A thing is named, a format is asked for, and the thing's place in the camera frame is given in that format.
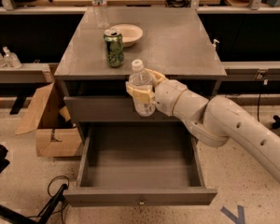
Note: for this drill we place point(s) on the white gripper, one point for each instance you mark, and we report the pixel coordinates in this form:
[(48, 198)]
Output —
[(167, 95)]

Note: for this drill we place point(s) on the green soda can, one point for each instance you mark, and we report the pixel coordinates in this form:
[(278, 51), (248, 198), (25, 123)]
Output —
[(113, 48)]

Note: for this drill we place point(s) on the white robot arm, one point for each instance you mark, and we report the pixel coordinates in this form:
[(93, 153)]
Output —
[(213, 121)]

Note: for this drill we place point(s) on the clear sanitizer bottle right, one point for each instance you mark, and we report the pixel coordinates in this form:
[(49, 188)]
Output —
[(11, 59)]

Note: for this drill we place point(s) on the closed grey upper drawer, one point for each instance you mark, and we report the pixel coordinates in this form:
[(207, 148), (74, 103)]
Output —
[(108, 109)]

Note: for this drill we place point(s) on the clear bottle with white cap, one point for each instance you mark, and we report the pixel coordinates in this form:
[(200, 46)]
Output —
[(141, 78)]

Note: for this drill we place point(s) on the clear water bottle at back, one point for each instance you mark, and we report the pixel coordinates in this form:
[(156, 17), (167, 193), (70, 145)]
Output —
[(100, 11)]

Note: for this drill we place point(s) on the small white pump bottle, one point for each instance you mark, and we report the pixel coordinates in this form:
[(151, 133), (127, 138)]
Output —
[(216, 44)]

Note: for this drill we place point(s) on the cream shallow bowl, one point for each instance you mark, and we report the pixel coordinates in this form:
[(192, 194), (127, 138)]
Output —
[(130, 34)]

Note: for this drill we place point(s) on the open cardboard box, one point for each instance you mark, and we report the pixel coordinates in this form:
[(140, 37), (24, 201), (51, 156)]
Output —
[(55, 134)]

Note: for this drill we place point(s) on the black stand base left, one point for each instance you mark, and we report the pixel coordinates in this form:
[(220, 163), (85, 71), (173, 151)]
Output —
[(23, 209)]

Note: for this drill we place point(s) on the open grey lower drawer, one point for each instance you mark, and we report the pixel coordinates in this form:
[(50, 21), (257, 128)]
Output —
[(134, 164)]

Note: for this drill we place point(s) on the black stand leg right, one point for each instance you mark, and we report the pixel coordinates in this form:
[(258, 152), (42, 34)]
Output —
[(276, 123)]

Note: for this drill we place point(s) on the grey drawer cabinet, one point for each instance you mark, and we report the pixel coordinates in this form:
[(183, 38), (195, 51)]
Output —
[(174, 43)]

